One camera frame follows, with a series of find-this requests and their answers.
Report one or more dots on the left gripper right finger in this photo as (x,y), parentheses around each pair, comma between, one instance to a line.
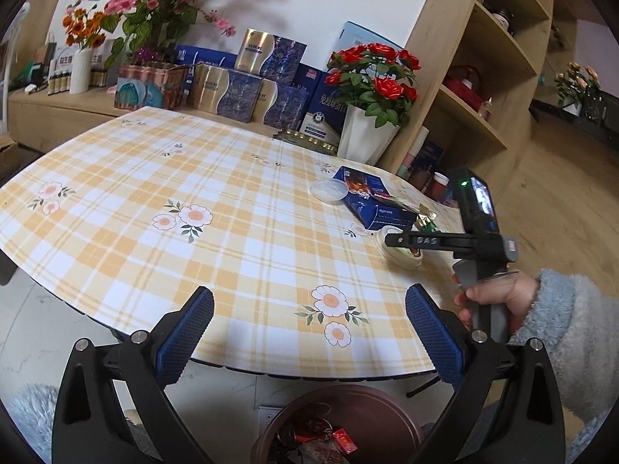
(441,334)

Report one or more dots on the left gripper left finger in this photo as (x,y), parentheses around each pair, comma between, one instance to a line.
(177,335)

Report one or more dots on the green gold foil wrapper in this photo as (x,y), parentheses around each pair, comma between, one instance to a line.
(420,219)

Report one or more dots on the blue coffee box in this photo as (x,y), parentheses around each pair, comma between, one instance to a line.
(371,203)

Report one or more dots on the maroon round trash bin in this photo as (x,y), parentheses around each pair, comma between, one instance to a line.
(382,430)

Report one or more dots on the trash inside bin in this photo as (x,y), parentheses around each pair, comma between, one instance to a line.
(315,440)

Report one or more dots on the person's right hand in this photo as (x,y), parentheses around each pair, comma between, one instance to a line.
(517,291)

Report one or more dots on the white tape roll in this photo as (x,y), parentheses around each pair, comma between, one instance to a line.
(405,258)

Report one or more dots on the red paper cup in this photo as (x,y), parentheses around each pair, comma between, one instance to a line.
(438,186)

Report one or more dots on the stacked pastel cups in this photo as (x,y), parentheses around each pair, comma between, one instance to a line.
(404,170)

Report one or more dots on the yellow plaid tablecloth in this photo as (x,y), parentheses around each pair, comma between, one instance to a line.
(125,221)

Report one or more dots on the white faceted vase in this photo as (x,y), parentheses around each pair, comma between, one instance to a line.
(360,140)

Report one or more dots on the red rose bouquet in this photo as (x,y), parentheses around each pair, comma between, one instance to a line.
(376,78)

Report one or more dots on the wooden shelf unit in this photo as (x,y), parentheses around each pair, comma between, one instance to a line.
(481,61)

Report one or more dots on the gold blue gift box right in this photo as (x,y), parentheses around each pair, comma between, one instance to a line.
(280,106)

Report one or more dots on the gold blue gift box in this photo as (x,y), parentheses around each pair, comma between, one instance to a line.
(224,92)
(280,106)
(269,56)

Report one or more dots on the gold blue gift box lower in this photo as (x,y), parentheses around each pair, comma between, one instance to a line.
(224,92)

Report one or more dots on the floral woven planter box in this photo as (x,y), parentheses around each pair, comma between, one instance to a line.
(157,85)

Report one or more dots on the white cylindrical vase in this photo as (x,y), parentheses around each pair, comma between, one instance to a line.
(80,71)

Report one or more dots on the orange artificial flowers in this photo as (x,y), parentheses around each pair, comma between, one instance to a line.
(83,28)

